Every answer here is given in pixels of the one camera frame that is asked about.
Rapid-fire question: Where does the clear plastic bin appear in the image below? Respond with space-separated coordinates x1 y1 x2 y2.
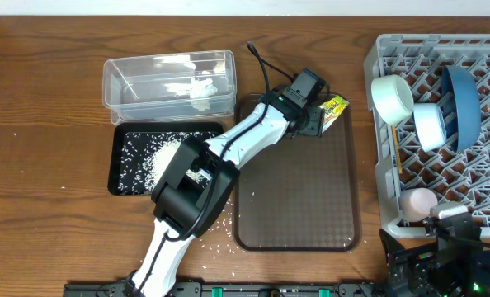
102 49 238 125

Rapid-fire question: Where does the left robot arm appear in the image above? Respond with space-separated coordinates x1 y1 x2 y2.
123 68 330 296

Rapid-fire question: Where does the yellow snack wrapper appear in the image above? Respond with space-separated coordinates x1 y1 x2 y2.
320 95 350 133

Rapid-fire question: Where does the dark blue plate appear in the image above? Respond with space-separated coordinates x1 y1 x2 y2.
441 66 481 153

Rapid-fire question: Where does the pink cup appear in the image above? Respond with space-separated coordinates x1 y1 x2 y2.
398 188 438 222

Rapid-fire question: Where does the black tray bin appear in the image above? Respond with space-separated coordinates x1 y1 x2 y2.
108 121 224 196

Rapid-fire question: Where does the grey dishwasher rack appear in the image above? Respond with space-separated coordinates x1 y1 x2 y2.
364 34 490 238

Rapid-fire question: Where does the pile of white rice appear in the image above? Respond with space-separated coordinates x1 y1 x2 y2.
142 133 191 194

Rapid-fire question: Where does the green bowl with rice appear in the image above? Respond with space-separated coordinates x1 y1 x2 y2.
370 74 414 125

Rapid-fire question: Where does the light blue bowl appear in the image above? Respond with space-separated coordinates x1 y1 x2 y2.
413 103 447 152

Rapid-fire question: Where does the brown serving tray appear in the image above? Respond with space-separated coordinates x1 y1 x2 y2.
233 109 361 252

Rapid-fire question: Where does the white tissue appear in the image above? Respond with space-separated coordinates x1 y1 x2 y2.
189 78 218 111

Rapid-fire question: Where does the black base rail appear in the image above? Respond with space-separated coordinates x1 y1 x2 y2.
63 281 388 297

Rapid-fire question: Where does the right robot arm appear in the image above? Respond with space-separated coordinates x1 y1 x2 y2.
379 212 490 297

